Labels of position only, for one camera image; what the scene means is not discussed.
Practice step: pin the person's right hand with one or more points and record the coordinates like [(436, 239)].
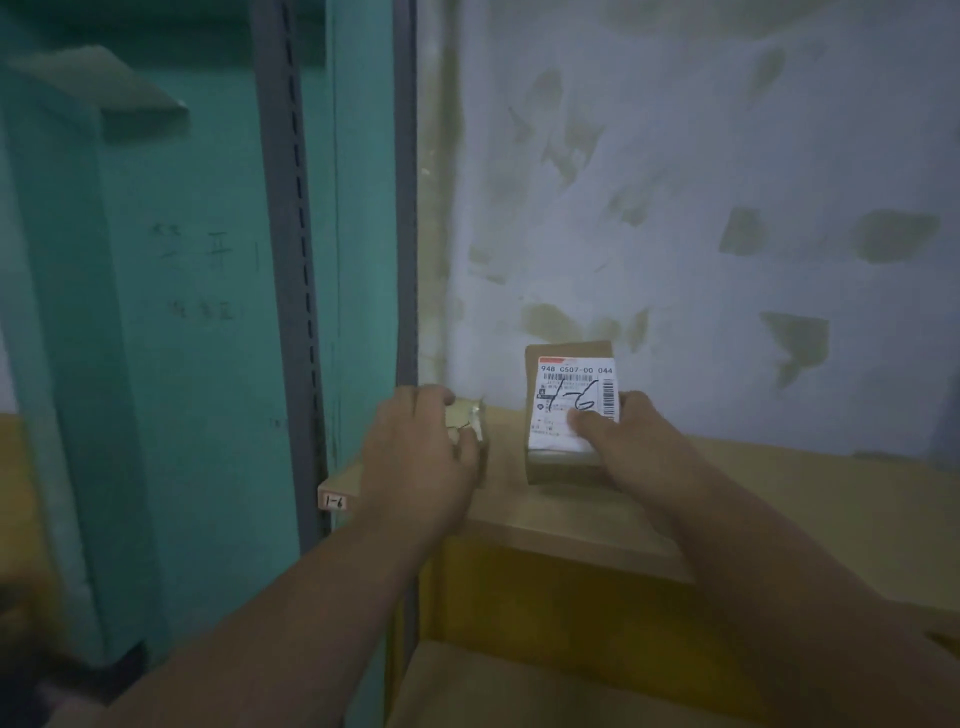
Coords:
[(652, 465)]

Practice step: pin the person's left hand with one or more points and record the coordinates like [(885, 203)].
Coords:
[(420, 472)]

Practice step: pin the small tape-wrapped box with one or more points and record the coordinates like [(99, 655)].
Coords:
[(472, 416)]

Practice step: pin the small box red-topped label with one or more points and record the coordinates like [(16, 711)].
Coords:
[(559, 390)]

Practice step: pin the metal shelving rack with boards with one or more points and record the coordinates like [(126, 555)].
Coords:
[(787, 510)]

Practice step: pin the person's left forearm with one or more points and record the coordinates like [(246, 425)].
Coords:
[(285, 637)]

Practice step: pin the person's right forearm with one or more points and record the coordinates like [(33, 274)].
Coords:
[(810, 637)]

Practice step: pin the teal wooden panel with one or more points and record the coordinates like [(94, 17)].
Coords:
[(187, 375)]

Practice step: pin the beige paper scrap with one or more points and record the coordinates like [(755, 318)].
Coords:
[(97, 79)]

